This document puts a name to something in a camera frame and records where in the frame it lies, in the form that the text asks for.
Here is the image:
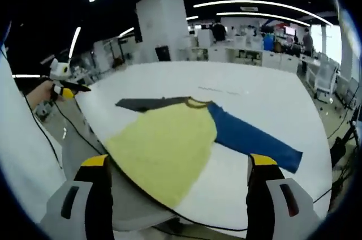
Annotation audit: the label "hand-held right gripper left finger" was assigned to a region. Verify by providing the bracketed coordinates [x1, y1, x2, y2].
[39, 154, 115, 240]

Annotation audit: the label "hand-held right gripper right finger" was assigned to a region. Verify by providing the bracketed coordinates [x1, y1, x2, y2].
[245, 154, 326, 240]

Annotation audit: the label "yellow garment blue grey sleeves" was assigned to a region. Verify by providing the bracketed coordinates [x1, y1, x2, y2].
[106, 96, 304, 209]

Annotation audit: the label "person's left hand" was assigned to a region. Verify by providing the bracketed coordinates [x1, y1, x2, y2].
[27, 80, 60, 111]

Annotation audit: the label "white shelving unit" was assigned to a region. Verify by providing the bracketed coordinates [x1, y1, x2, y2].
[93, 37, 136, 74]

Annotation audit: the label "person's white coat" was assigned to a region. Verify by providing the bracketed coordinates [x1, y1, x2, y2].
[0, 22, 67, 224]

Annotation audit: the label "black square panel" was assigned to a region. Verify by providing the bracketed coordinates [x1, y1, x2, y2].
[154, 45, 172, 62]

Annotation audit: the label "black equipment stand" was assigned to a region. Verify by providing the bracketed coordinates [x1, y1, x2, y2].
[329, 106, 362, 167]

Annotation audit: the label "large white pillar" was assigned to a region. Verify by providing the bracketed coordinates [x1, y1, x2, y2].
[135, 0, 190, 64]

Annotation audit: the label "white power strip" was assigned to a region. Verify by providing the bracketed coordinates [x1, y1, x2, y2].
[197, 85, 249, 95]

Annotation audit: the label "tall white cabinet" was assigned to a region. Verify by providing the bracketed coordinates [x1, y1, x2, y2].
[197, 29, 213, 48]

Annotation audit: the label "white office chair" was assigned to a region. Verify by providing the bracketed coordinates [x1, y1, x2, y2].
[315, 61, 339, 101]

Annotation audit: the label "row of white low cabinets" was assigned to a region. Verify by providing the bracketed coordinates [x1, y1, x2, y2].
[188, 46, 300, 72]

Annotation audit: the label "blue barrel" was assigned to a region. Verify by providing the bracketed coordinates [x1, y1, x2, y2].
[262, 35, 275, 51]

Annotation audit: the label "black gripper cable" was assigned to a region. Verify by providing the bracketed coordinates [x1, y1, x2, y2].
[55, 98, 108, 156]

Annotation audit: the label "thin black cable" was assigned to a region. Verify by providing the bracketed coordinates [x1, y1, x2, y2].
[0, 41, 63, 170]

